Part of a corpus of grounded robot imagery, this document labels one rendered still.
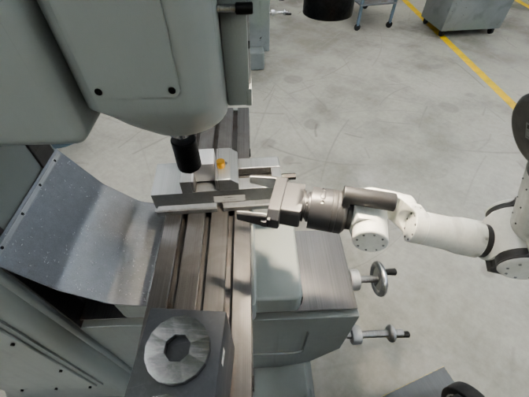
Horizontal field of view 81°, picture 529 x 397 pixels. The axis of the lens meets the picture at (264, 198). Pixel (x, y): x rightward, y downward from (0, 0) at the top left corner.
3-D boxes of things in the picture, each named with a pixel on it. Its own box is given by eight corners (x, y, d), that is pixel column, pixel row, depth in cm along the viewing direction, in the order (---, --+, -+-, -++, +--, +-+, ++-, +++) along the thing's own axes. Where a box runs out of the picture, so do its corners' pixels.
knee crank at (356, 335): (405, 326, 108) (411, 320, 104) (411, 344, 104) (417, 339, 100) (342, 328, 108) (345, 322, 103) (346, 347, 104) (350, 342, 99)
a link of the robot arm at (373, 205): (327, 207, 69) (379, 216, 67) (323, 247, 62) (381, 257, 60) (336, 170, 61) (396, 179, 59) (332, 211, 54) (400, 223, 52)
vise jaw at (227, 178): (238, 157, 88) (237, 146, 85) (239, 189, 80) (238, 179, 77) (216, 159, 88) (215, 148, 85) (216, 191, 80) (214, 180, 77)
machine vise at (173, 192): (277, 170, 95) (279, 142, 87) (283, 207, 85) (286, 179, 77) (162, 177, 93) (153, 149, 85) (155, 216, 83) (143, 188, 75)
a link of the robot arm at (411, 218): (350, 203, 68) (412, 216, 67) (349, 235, 62) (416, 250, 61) (358, 183, 63) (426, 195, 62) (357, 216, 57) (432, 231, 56)
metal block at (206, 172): (216, 165, 85) (213, 148, 81) (216, 180, 82) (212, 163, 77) (197, 166, 85) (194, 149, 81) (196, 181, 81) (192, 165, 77)
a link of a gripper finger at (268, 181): (249, 184, 70) (276, 189, 69) (249, 174, 67) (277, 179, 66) (251, 179, 71) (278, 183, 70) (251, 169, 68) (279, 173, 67)
